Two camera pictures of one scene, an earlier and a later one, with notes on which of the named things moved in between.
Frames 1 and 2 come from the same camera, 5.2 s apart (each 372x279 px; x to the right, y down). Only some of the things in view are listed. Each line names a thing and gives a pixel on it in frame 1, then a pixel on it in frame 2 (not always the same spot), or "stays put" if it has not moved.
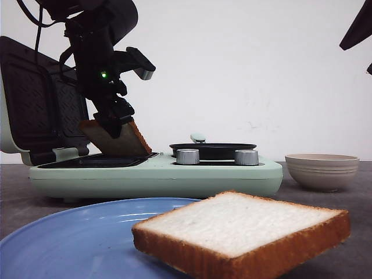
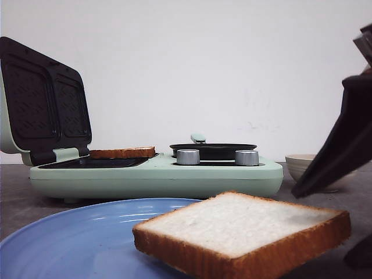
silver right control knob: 246,157 stays put
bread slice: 231,235 stays put
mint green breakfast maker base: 151,175 stays put
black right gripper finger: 369,69 → 360,256
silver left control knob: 188,156 stays put
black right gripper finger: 361,29 → 349,147
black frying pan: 210,150 stays put
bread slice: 129,142 → 138,152
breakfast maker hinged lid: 44,114 stays put
